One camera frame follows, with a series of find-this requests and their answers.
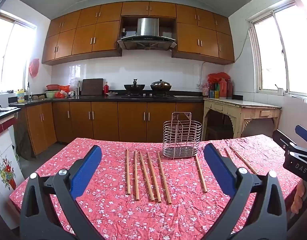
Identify red floral tablecloth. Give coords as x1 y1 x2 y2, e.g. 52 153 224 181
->
9 134 303 240

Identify orange red bottle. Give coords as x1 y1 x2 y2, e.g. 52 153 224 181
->
219 78 227 98

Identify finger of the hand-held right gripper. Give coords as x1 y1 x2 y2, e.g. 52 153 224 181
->
272 129 298 155
295 124 307 147

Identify wok with metal lid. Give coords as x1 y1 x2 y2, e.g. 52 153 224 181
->
150 79 172 95

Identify steel range hood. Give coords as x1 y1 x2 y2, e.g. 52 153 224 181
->
117 17 176 50

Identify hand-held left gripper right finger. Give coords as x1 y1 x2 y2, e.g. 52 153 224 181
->
202 144 288 240

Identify wide sliding window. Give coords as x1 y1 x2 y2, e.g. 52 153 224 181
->
246 1 307 100

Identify small wooden wall cabinet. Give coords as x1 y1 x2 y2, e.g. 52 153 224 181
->
121 1 177 18

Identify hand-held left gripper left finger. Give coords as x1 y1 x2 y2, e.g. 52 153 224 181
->
20 145 105 240

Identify metal wire chopstick holder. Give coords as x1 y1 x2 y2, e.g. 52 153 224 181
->
163 112 202 159

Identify person's right hand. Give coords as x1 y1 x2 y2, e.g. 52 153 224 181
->
291 180 306 214

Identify black kitchen countertop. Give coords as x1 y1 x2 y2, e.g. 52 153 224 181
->
9 90 204 108

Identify flower printed tile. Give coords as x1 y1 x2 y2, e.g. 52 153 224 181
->
0 152 21 195

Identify dark cutting board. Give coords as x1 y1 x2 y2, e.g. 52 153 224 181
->
81 78 104 96

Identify hanging red plastic bag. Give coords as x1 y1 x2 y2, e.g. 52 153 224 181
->
28 58 40 78

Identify narrow kitchen window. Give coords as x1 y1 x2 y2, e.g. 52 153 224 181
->
0 10 37 94

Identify large wooden wall cabinet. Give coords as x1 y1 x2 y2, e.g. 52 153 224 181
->
172 4 235 65
41 2 123 66

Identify cream wooden side table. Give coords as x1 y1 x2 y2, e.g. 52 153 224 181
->
203 97 282 142

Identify black wok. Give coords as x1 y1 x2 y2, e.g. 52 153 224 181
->
124 79 145 95

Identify black gas stove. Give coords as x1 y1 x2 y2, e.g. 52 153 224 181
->
121 94 177 98

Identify crumpled red bag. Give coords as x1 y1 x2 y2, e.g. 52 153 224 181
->
208 72 230 83

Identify wooden base cabinets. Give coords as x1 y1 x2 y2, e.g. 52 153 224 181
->
15 101 204 155

